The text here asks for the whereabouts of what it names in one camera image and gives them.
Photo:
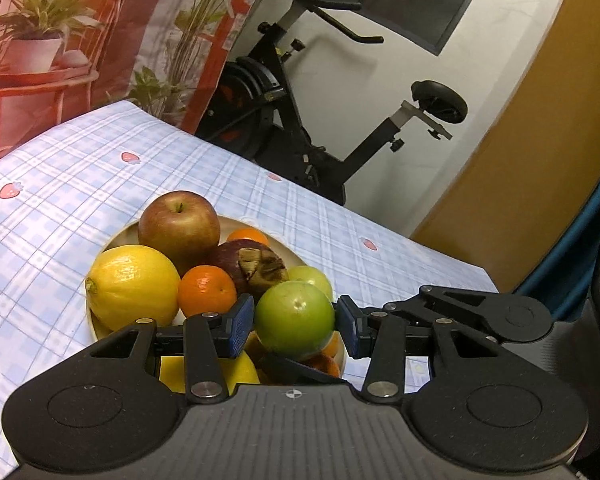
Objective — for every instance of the yellow green fruit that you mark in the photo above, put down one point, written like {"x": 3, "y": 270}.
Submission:
{"x": 294, "y": 320}

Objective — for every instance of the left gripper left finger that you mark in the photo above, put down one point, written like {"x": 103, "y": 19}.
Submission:
{"x": 211, "y": 336}

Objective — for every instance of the cream round plate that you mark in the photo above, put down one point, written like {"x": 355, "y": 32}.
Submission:
{"x": 128, "y": 236}

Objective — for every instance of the blue plaid tablecloth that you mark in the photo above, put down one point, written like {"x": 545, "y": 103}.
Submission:
{"x": 65, "y": 194}

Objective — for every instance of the partly hidden orange fruit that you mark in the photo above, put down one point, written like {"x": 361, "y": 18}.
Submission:
{"x": 324, "y": 364}

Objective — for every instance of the dark purple mangosteen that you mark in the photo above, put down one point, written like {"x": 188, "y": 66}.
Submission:
{"x": 253, "y": 267}

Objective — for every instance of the green round fruit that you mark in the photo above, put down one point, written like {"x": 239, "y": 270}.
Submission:
{"x": 312, "y": 276}

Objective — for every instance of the bright orange mandarin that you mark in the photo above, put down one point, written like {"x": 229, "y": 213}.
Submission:
{"x": 206, "y": 289}

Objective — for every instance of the red apple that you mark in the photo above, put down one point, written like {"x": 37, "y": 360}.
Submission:
{"x": 183, "y": 226}

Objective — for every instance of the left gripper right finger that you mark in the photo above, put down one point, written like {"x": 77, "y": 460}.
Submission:
{"x": 377, "y": 339}

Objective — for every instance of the printed room backdrop curtain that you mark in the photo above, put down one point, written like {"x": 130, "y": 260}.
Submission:
{"x": 62, "y": 58}

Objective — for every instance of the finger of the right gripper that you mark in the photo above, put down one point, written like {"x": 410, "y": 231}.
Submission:
{"x": 288, "y": 372}

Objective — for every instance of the orange green tangerine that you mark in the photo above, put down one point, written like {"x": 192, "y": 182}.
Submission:
{"x": 333, "y": 346}

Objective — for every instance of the yellow lemon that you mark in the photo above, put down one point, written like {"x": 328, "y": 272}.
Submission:
{"x": 239, "y": 371}
{"x": 130, "y": 282}

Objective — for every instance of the wooden door panel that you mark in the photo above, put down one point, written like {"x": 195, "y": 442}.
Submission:
{"x": 536, "y": 167}

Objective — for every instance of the blue curtain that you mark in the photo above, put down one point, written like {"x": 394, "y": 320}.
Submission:
{"x": 561, "y": 280}

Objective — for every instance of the small orange kumquat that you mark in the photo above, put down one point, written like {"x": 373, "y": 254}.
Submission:
{"x": 248, "y": 234}

